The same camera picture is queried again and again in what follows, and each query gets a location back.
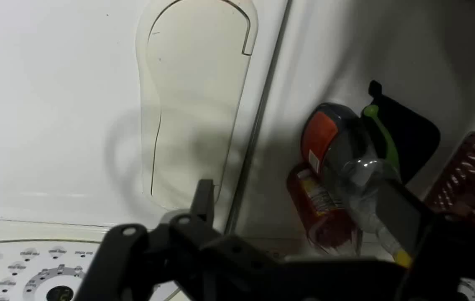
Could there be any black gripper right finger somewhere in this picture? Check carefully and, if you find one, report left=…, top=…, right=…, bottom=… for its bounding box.
left=375, top=178, right=475, bottom=301

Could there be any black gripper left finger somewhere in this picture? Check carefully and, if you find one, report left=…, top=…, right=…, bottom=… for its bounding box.
left=74, top=178, right=277, bottom=301

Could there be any white machine holding bottles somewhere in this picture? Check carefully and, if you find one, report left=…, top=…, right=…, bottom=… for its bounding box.
left=225, top=0, right=475, bottom=301

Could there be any brown woven basket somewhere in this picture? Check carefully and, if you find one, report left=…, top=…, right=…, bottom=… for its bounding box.
left=424, top=131, right=475, bottom=231

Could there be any clear bottle yellow cap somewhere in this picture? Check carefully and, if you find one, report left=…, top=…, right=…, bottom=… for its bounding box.
left=320, top=156, right=419, bottom=270

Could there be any red brown bottle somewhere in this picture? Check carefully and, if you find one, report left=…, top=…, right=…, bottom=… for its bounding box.
left=287, top=161, right=362, bottom=253

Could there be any cream washer lid inset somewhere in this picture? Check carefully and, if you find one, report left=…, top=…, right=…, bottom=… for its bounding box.
left=136, top=0, right=262, bottom=215

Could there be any green strap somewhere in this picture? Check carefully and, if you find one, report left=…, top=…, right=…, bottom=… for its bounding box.
left=362, top=103, right=404, bottom=179

